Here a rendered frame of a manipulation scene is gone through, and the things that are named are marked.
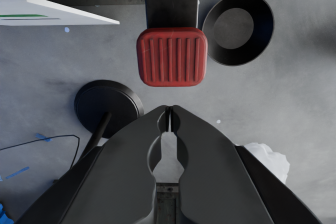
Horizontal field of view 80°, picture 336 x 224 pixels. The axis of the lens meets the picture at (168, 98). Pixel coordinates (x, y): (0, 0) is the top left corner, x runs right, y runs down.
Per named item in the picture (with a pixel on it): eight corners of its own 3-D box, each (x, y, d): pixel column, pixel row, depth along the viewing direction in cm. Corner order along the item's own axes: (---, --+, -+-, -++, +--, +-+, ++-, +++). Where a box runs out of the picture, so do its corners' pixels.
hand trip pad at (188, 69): (200, 17, 25) (209, 29, 18) (197, 64, 28) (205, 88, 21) (144, 19, 25) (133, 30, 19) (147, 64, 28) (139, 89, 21)
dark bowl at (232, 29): (274, -10, 83) (282, -9, 77) (260, 61, 98) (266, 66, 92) (201, -8, 84) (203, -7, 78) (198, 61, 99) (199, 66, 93)
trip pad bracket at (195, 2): (188, -15, 38) (200, -17, 21) (187, 38, 42) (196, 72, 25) (156, -14, 38) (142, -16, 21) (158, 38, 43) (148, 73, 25)
